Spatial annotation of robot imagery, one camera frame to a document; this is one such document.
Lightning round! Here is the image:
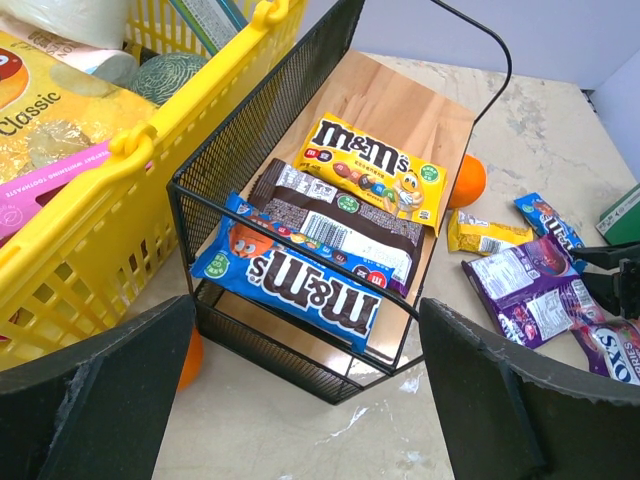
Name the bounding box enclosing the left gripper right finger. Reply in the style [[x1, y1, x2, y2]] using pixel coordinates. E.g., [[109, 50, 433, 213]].
[[419, 298, 639, 479]]

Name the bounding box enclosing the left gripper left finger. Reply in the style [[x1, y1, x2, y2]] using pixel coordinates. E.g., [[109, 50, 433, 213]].
[[1, 295, 195, 479]]

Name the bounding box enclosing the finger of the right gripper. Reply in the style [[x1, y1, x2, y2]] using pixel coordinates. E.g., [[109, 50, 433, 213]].
[[570, 241, 639, 273], [582, 272, 623, 315]]

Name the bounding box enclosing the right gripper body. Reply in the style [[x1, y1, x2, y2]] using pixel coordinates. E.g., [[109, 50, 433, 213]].
[[618, 259, 639, 319]]

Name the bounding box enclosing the blue M&M's bag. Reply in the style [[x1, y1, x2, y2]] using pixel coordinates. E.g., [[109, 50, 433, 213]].
[[190, 216, 382, 354], [514, 193, 586, 275]]

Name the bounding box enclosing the yellow M&M's bag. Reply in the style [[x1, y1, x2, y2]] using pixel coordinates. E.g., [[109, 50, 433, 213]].
[[293, 112, 447, 230]]

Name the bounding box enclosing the brown chocolate bag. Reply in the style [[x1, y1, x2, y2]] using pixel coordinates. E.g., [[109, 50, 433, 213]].
[[248, 158, 425, 297]]

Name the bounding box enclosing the purple Fox's candy bag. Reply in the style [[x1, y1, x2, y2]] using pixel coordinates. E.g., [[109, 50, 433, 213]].
[[461, 234, 606, 349]]

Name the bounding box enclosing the orange near shelf back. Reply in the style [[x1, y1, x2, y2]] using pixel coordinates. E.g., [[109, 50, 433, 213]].
[[448, 154, 487, 209]]

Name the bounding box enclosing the green cup brown lid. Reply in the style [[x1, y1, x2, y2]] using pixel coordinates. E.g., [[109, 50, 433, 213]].
[[596, 184, 640, 245]]

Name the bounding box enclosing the orange near basket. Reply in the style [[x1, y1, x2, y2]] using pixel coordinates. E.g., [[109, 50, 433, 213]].
[[177, 327, 204, 392]]

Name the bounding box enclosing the small yellow snack bar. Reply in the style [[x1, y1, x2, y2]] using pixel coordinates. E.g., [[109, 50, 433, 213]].
[[447, 209, 534, 256]]

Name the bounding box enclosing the yellow plastic basket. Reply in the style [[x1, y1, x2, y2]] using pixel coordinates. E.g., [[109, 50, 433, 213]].
[[1, 1, 306, 369]]

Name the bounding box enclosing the pink package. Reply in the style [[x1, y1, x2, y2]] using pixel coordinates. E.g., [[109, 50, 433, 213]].
[[1, 141, 111, 246]]

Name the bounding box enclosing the yellow Lay's chips bag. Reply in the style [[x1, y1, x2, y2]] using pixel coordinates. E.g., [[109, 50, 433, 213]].
[[1, 32, 157, 183]]

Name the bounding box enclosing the green round ball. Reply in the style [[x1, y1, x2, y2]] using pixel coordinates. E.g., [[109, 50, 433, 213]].
[[128, 52, 207, 106]]

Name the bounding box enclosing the teal box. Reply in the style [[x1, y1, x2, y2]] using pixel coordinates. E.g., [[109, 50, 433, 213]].
[[170, 0, 248, 56]]

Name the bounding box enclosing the wood and wire shelf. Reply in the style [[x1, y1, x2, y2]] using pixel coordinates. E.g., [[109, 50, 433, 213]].
[[168, 1, 479, 405]]

